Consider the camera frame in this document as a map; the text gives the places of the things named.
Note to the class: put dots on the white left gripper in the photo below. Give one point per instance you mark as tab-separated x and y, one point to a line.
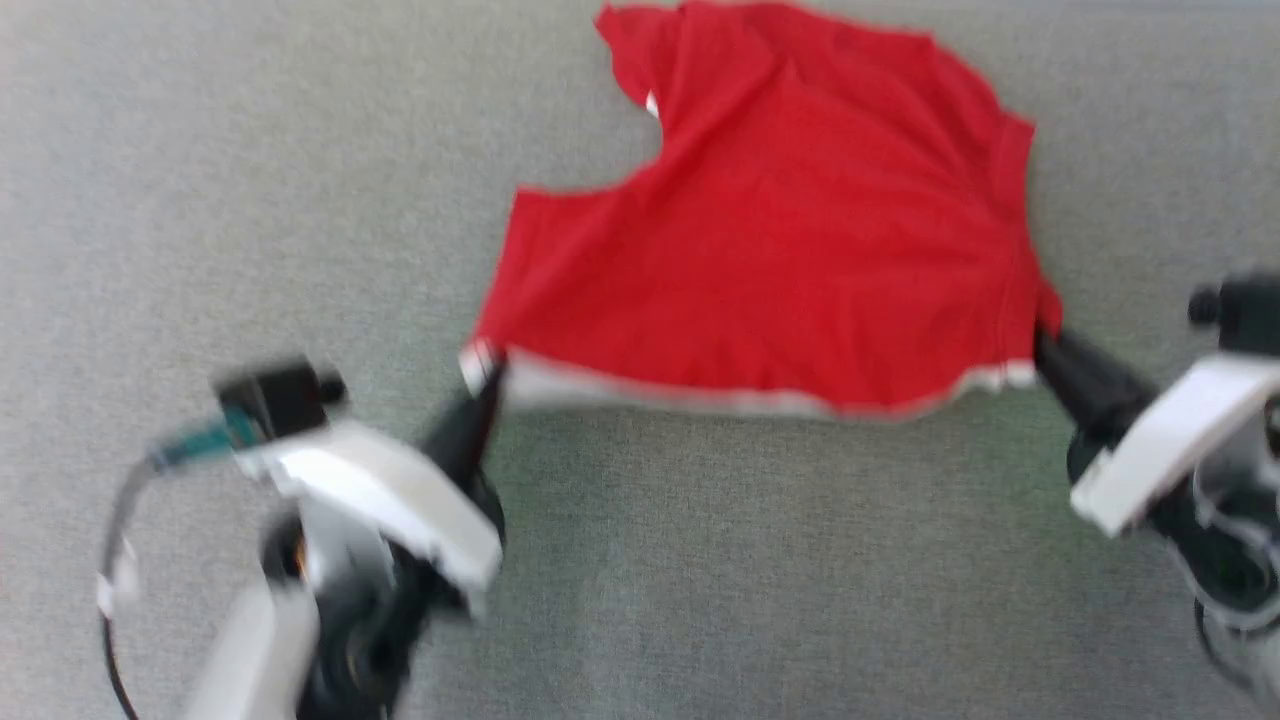
400	500

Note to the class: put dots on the red shorts with white trim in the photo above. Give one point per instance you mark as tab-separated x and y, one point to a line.
780	260

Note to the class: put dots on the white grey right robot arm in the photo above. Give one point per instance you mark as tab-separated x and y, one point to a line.
1235	540

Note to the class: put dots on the grey fabric sofa seat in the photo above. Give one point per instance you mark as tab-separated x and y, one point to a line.
200	200

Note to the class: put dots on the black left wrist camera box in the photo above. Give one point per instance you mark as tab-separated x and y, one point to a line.
280	400

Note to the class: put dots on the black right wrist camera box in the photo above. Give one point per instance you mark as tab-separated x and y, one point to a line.
1245	315

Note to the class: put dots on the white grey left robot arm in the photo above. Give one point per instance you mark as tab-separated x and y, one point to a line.
330	620

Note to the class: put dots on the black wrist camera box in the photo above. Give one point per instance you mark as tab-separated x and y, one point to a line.
1245	315
280	400

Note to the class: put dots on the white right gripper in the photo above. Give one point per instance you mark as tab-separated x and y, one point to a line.
1170	440

